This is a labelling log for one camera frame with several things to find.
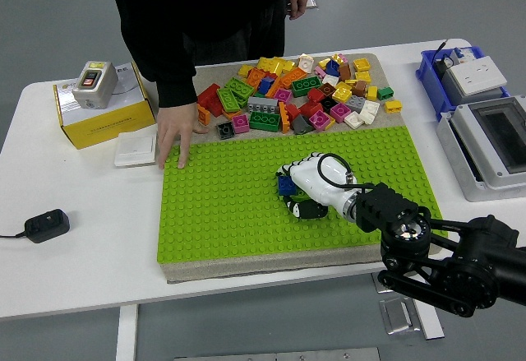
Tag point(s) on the metal floor socket cover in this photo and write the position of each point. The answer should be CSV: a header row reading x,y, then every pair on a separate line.
x,y
314,4

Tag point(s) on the black power adapter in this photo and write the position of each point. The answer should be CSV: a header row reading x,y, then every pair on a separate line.
x,y
47,225

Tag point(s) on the magenta square brick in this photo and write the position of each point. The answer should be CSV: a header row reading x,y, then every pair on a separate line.
x,y
241,123
340,112
282,95
319,120

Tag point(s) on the green studded baseplate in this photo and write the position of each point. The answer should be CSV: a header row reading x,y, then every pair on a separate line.
x,y
226,221

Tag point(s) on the green long brick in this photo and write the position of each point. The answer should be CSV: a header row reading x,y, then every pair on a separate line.
x,y
239,86
228,100

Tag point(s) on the small black adapter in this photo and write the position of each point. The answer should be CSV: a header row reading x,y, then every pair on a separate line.
x,y
443,68

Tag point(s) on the white socket panel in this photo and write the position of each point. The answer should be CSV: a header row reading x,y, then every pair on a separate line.
x,y
476,74

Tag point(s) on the dark green brick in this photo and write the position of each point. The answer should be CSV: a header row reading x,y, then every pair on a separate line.
x,y
264,120
306,85

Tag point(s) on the yellow cardboard box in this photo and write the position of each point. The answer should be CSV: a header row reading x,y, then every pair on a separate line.
x,y
107,126

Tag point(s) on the blue square brick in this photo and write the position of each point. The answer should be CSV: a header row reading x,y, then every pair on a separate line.
x,y
286,185

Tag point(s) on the white square brick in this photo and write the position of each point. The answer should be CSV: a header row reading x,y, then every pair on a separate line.
x,y
330,79
369,111
305,63
353,119

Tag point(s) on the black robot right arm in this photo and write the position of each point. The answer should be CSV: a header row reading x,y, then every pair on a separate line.
x,y
390,209

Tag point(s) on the dark grey sloped brick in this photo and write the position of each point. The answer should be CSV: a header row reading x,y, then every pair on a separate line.
x,y
302,125

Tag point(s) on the green small brick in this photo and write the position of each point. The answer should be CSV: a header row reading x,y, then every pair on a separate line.
x,y
385,92

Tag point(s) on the orange long brick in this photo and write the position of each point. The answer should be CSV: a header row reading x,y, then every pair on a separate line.
x,y
292,76
284,117
274,89
204,115

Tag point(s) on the grey square brick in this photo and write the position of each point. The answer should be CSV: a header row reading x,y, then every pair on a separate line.
x,y
355,102

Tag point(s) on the person's right forearm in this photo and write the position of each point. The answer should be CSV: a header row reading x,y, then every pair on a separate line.
x,y
172,81

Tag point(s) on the yellow small brick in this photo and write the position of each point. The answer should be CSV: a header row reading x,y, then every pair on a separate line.
x,y
331,122
323,63
289,65
371,92
393,106
245,70
339,58
363,76

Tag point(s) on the dark brown brick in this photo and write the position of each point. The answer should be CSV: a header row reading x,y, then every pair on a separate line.
x,y
328,89

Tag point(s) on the long metal floor plate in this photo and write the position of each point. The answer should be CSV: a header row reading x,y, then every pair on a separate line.
x,y
279,355

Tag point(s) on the person's left hand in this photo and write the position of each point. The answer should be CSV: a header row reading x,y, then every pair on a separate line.
x,y
298,0

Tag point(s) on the person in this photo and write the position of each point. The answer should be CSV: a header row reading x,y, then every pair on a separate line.
x,y
205,7

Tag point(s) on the grey long brick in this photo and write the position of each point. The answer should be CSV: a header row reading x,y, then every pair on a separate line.
x,y
263,104

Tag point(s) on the grey enclosure with window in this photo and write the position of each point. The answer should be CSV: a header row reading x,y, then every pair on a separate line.
x,y
468,122

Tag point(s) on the pink brick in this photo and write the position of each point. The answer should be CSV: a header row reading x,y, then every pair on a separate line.
x,y
320,72

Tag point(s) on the grey junction box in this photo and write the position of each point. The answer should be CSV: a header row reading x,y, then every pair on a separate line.
x,y
456,91

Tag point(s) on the white table leg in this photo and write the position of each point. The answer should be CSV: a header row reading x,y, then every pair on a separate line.
x,y
126,332
429,322

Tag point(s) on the yellow long brick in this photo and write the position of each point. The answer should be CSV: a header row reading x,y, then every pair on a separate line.
x,y
269,64

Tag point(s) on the blue plastic bin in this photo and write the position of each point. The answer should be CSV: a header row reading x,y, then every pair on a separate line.
x,y
425,71

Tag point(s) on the large red brick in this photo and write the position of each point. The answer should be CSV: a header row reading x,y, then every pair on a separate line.
x,y
211,98

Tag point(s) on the yellow square brick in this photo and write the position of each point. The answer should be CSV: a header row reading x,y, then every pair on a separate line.
x,y
362,64
342,94

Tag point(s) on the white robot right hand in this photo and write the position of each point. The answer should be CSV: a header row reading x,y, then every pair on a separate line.
x,y
306,174

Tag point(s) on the small white breaker module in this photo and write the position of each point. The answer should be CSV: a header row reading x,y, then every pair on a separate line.
x,y
463,54

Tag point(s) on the grey push-button switch box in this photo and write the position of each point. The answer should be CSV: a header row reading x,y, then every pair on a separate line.
x,y
96,89

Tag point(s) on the white wall switch panel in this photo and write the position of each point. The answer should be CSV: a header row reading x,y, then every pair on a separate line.
x,y
135,149

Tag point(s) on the person's right hand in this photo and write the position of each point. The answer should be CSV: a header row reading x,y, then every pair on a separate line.
x,y
174,124

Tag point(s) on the black square brick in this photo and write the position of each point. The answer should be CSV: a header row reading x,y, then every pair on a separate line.
x,y
328,104
226,130

